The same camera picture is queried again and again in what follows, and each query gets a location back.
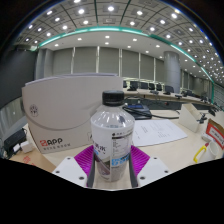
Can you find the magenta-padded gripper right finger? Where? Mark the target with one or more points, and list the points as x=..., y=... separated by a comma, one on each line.
x=140, y=160

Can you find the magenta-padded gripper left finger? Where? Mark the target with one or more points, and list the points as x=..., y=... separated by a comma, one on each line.
x=85, y=160

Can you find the clear water bottle black cap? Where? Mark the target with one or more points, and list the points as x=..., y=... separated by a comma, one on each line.
x=111, y=133

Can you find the white printed paper sheet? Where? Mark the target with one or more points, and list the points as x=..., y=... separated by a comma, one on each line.
x=160, y=131

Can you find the large white cardboard box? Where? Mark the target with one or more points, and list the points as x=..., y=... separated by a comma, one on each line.
x=60, y=113

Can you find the small white adapter block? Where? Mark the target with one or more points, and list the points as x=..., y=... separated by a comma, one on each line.
x=26, y=146

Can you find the long curved conference desk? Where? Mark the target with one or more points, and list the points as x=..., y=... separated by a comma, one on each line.
x=160, y=98

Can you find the row of black office chairs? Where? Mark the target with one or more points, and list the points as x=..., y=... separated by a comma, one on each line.
x=146, y=86

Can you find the black power adapter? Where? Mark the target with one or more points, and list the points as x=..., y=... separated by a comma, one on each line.
x=13, y=140

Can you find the open cardboard box red side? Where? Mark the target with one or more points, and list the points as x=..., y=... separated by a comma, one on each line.
x=216, y=133

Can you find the round ceiling lights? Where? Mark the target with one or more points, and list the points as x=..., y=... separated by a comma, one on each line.
x=110, y=8

